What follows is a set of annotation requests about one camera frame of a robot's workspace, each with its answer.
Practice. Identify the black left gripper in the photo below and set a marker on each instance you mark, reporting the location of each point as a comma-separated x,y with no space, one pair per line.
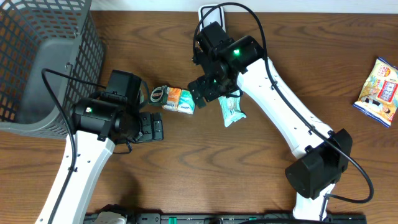
150,126

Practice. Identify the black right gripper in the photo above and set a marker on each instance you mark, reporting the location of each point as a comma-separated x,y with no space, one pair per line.
207,93

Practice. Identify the teal small snack packet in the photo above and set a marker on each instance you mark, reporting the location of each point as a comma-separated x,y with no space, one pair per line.
186,103

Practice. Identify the orange small snack packet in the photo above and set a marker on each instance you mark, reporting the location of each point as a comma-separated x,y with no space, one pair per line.
173,98

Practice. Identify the light green snack packet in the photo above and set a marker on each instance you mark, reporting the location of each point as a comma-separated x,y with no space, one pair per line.
230,107

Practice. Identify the dark green round-logo packet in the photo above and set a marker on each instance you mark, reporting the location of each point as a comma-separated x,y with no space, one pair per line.
159,96

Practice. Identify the large beige snack bag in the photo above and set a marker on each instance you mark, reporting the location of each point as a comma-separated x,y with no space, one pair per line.
378,97

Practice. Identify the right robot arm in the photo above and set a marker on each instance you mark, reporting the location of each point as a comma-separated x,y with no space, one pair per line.
234,67

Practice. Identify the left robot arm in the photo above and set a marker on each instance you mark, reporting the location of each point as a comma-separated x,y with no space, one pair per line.
96,125

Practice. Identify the white barcode scanner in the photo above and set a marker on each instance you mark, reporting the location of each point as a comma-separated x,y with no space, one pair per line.
216,15

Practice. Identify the dark grey mesh plastic basket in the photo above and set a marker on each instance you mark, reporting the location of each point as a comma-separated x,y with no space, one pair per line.
39,34

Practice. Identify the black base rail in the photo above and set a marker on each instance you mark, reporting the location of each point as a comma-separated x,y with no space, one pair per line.
155,218

